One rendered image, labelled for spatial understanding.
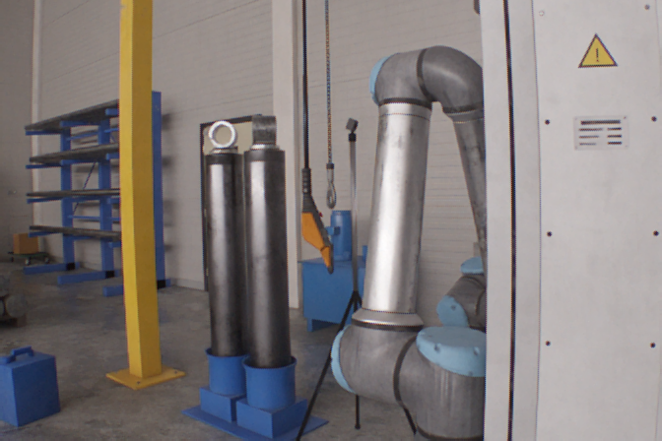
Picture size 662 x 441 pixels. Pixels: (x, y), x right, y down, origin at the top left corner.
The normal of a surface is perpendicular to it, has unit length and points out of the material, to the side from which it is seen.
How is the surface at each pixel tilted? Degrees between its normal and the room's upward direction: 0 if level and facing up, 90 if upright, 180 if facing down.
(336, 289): 90
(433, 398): 90
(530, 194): 90
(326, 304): 90
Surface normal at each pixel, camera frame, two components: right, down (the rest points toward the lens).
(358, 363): -0.67, -0.14
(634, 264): -0.32, 0.03
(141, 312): 0.77, 0.00
